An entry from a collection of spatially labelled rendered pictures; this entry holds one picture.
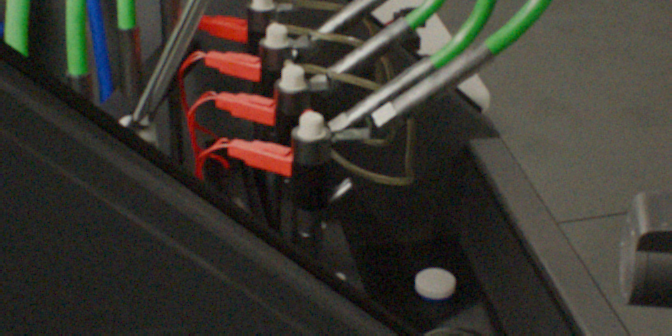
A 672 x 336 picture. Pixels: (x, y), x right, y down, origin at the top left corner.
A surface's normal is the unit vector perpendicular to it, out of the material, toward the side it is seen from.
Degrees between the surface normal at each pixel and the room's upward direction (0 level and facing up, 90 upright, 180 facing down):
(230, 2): 90
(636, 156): 0
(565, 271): 0
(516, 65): 0
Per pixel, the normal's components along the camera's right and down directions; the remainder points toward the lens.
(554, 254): 0.03, -0.88
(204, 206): 0.69, -0.69
